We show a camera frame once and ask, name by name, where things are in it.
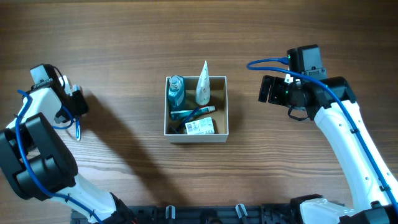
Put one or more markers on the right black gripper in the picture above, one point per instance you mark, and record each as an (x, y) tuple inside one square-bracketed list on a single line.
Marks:
[(265, 89)]

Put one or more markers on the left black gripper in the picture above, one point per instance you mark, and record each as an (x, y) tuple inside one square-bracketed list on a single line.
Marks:
[(78, 103)]

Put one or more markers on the blue white toothbrush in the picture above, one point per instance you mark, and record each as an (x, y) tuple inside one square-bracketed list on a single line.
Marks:
[(77, 130)]

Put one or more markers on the white lotion tube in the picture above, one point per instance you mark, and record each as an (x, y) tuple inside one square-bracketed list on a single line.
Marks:
[(202, 95)]

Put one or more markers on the green white small box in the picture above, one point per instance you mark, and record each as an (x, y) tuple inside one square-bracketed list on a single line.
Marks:
[(200, 127)]

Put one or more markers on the blue pen-like stick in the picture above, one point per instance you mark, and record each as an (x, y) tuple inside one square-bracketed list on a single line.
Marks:
[(182, 124)]

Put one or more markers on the blue mouthwash bottle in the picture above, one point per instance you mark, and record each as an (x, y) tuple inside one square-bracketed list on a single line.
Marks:
[(176, 93)]

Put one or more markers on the red green toothpaste tube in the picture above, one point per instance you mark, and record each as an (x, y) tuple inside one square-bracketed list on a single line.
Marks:
[(183, 114)]

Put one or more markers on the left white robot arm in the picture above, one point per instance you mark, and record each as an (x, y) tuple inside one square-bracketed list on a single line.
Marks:
[(37, 163)]

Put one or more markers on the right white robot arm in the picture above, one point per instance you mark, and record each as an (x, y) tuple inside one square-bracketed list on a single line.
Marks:
[(332, 105)]

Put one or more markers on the open beige cardboard box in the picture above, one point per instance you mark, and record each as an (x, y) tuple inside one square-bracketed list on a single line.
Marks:
[(220, 117)]

